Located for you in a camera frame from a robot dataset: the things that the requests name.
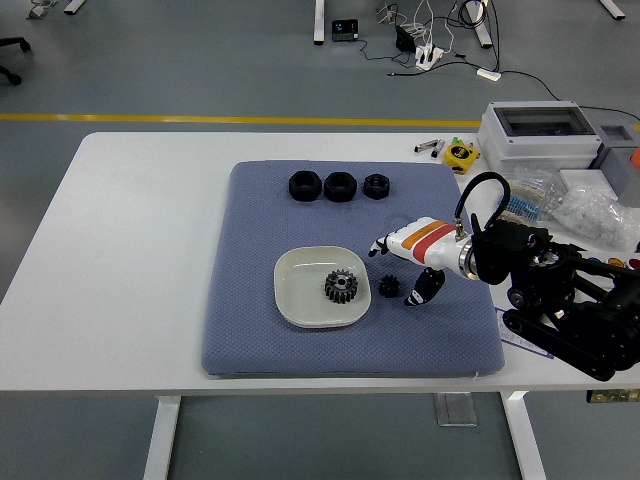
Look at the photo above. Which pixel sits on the black power adapter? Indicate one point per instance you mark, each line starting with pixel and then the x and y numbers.
pixel 406 39

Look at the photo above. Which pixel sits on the grey metal floor plate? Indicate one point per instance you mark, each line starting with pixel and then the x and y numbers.
pixel 456 410

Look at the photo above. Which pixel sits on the small black gear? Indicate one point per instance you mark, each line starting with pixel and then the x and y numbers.
pixel 389 287

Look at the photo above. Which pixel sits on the large black gear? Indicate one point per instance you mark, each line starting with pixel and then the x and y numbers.
pixel 341 286

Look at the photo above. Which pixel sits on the silver black usb stick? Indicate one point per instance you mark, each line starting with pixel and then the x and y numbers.
pixel 424 147

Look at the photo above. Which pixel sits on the white background table leg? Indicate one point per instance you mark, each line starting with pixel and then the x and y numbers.
pixel 482 27
pixel 75 5
pixel 320 22
pixel 613 8

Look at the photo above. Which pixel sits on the black terminal strip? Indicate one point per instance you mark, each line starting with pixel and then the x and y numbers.
pixel 612 396

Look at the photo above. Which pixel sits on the black device with screen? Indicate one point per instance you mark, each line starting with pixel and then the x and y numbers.
pixel 345 30

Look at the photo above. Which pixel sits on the white square plate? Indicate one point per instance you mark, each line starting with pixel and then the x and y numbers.
pixel 300 290

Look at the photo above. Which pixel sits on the grey box with orange button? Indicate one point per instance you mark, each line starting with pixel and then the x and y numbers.
pixel 620 165

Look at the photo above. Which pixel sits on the large black hex nut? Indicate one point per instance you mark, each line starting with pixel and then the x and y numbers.
pixel 305 186
pixel 340 187

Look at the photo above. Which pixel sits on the silver metal floor bracket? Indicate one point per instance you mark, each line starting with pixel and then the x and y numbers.
pixel 37 10

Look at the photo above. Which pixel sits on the white power strip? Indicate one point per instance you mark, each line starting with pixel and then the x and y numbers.
pixel 429 56

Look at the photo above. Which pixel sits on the small black hex nut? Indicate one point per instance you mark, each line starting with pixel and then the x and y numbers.
pixel 376 186

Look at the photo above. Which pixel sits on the blue-grey quilted mat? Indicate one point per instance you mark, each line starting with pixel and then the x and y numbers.
pixel 350 350

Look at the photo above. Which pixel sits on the bag of clear plastic parts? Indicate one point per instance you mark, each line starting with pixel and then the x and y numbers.
pixel 595 212

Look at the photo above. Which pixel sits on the purple-edged label card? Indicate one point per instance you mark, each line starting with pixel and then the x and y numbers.
pixel 500 320

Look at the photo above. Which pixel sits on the small white flat box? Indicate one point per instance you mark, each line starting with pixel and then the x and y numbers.
pixel 585 177

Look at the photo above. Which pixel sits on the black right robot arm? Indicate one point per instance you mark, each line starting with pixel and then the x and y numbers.
pixel 550 280

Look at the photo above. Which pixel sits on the grey electrical enclosure box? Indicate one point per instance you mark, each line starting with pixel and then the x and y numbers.
pixel 535 150

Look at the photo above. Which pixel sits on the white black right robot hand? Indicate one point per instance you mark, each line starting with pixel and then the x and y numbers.
pixel 425 242

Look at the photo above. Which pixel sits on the black office chair base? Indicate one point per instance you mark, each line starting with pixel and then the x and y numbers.
pixel 10 45

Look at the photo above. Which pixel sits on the white power adapter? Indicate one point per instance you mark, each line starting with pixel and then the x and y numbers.
pixel 488 74

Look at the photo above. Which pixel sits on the yellow tape measure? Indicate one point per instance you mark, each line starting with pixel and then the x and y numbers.
pixel 461 157

